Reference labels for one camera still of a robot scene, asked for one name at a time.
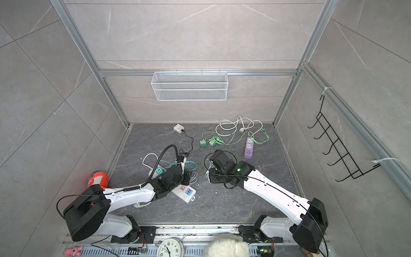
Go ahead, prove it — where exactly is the pink plush toy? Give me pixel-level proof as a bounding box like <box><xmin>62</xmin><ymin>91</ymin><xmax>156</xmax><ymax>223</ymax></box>
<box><xmin>63</xmin><ymin>246</ymin><xmax>83</xmax><ymax>257</ymax></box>

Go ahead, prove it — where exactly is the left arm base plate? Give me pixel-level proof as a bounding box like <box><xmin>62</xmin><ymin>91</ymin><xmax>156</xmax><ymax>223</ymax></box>
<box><xmin>110</xmin><ymin>226</ymin><xmax>157</xmax><ymax>244</ymax></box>

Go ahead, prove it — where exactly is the white wire mesh basket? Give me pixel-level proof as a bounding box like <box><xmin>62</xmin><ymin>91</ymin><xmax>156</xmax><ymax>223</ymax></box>
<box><xmin>151</xmin><ymin>71</ymin><xmax>229</xmax><ymax>101</ymax></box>

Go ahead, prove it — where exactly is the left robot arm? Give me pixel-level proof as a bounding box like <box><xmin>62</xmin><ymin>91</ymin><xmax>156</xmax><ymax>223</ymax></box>
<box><xmin>58</xmin><ymin>152</ymin><xmax>189</xmax><ymax>244</ymax></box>

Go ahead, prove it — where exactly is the purple power strip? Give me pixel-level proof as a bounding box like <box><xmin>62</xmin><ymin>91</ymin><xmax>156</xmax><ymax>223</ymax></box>
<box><xmin>244</xmin><ymin>137</ymin><xmax>254</xmax><ymax>159</ymax></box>

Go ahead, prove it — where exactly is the red plush toy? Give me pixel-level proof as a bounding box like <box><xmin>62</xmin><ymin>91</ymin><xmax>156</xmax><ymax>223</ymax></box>
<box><xmin>87</xmin><ymin>171</ymin><xmax>109</xmax><ymax>188</ymax></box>

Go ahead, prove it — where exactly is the white square charger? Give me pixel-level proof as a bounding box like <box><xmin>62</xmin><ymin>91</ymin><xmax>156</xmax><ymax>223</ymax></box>
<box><xmin>173</xmin><ymin>124</ymin><xmax>185</xmax><ymax>133</ymax></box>

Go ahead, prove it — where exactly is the teal usb cable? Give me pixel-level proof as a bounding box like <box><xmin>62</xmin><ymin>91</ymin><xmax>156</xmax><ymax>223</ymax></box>
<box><xmin>160</xmin><ymin>158</ymin><xmax>199</xmax><ymax>172</ymax></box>

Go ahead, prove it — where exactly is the white plush toy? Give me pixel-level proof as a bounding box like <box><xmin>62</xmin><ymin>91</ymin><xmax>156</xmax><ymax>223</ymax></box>
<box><xmin>203</xmin><ymin>233</ymin><xmax>250</xmax><ymax>257</ymax></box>

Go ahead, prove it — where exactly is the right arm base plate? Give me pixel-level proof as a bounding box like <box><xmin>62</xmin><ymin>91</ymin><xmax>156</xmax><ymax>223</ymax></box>
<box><xmin>238</xmin><ymin>225</ymin><xmax>284</xmax><ymax>244</ymax></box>

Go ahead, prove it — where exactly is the white power strip cord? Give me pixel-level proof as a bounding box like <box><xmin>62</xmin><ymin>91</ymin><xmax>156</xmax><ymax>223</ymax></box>
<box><xmin>133</xmin><ymin>152</ymin><xmax>161</xmax><ymax>208</ymax></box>

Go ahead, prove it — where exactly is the green charger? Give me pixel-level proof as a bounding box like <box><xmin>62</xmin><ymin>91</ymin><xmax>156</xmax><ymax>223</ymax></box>
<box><xmin>200</xmin><ymin>140</ymin><xmax>207</xmax><ymax>148</ymax></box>
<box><xmin>209</xmin><ymin>138</ymin><xmax>219</xmax><ymax>147</ymax></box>

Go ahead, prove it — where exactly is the white multicolour power strip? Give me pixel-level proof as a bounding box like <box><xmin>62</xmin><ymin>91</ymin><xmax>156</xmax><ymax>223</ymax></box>
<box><xmin>149</xmin><ymin>164</ymin><xmax>198</xmax><ymax>203</ymax></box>

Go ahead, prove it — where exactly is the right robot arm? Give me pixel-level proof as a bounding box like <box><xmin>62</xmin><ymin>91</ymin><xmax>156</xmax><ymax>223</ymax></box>
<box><xmin>204</xmin><ymin>150</ymin><xmax>329</xmax><ymax>257</ymax></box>

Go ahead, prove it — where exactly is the green charger right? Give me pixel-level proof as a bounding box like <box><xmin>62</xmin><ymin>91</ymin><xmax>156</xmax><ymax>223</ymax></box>
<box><xmin>209</xmin><ymin>138</ymin><xmax>219</xmax><ymax>147</ymax></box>

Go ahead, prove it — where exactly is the white analog clock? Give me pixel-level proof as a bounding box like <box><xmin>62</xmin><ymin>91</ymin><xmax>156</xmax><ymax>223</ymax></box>
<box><xmin>157</xmin><ymin>238</ymin><xmax>184</xmax><ymax>257</ymax></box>

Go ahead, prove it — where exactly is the white cable with plug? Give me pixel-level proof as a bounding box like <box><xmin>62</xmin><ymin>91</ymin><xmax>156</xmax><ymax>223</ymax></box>
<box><xmin>214</xmin><ymin>116</ymin><xmax>264</xmax><ymax>138</ymax></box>

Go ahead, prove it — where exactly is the black wire hook rack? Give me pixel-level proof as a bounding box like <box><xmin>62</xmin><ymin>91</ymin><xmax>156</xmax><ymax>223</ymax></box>
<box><xmin>307</xmin><ymin>95</ymin><xmax>381</xmax><ymax>182</ymax></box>

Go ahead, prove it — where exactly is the green charger left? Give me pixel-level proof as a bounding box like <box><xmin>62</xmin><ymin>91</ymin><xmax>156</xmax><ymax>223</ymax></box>
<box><xmin>200</xmin><ymin>140</ymin><xmax>207</xmax><ymax>148</ymax></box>

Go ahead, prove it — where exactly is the black thin cable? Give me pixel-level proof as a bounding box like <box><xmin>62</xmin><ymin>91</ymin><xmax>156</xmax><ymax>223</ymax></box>
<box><xmin>178</xmin><ymin>128</ymin><xmax>195</xmax><ymax>158</ymax></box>

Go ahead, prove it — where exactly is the teal charger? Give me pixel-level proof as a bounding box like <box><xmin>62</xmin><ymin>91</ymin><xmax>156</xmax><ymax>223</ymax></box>
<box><xmin>155</xmin><ymin>166</ymin><xmax>165</xmax><ymax>175</ymax></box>

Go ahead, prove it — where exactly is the green thin cable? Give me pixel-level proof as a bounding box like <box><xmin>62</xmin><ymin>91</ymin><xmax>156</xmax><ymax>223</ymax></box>
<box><xmin>201</xmin><ymin>128</ymin><xmax>271</xmax><ymax>146</ymax></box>

